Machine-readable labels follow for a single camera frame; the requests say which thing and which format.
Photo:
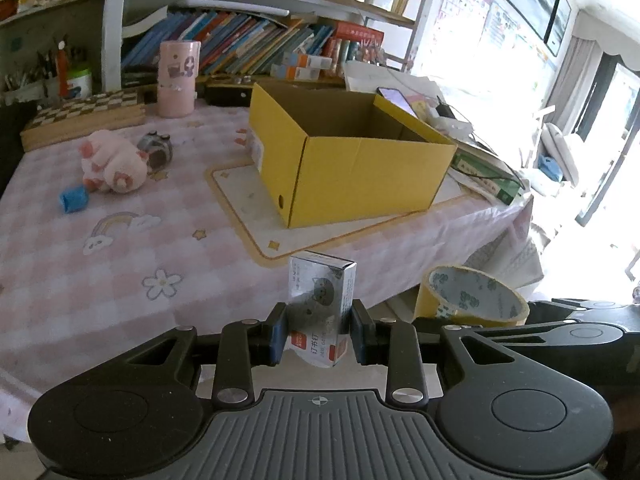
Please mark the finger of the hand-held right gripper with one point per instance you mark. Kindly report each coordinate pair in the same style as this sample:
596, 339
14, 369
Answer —
547, 312
530, 332

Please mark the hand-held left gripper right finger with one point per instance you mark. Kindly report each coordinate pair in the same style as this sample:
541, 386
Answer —
358, 334

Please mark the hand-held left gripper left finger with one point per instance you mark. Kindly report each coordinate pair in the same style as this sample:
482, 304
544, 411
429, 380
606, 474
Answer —
277, 332

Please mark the white staples box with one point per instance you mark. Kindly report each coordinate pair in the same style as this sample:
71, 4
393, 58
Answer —
320, 290

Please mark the yellow tape roll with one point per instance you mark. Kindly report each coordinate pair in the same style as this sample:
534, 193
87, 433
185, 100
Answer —
465, 290

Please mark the yellow cardboard box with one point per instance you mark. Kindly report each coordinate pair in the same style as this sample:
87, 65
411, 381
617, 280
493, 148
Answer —
360, 180

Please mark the small grey alarm clock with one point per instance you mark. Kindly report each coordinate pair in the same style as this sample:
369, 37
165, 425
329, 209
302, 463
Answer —
157, 152

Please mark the pink checked cloth desktop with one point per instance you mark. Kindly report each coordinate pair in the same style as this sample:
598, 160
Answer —
60, 280

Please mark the cream desk mat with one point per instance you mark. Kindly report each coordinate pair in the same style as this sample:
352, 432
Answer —
240, 210

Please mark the green book stack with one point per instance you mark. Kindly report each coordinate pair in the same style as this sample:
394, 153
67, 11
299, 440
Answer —
500, 187

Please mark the blue plastic item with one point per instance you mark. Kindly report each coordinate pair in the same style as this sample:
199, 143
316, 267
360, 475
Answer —
550, 167

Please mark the smartphone with dark screen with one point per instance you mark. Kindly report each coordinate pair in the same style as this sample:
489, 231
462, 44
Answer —
395, 99

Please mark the pink plush pig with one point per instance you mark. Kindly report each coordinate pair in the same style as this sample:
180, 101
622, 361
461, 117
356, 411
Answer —
112, 160

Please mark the blue eraser block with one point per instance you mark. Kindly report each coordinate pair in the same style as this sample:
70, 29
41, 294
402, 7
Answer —
75, 200

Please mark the black case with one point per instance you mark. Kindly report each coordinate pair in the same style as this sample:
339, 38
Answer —
225, 95

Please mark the white paper stack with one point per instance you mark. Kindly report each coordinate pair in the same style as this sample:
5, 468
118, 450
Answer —
380, 80

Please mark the small white orange box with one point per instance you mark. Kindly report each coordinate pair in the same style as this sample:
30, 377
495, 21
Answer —
310, 61
297, 73

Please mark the pink cylindrical container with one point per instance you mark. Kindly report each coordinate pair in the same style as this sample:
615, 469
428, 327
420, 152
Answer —
177, 90

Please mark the row of leaning books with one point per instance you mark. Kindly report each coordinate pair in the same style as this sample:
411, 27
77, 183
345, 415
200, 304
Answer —
240, 42

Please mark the wooden chessboard box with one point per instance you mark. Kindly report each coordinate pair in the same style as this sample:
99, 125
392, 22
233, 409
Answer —
85, 110

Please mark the white tub with green lid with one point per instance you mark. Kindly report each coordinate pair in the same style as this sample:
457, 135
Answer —
79, 85

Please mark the white shelf unit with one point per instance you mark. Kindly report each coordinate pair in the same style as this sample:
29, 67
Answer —
112, 25

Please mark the pen holder with pens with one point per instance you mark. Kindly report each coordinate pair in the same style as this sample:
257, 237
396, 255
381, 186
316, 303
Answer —
25, 91

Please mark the wall poster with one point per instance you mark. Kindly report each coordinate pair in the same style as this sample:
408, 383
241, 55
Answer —
465, 10

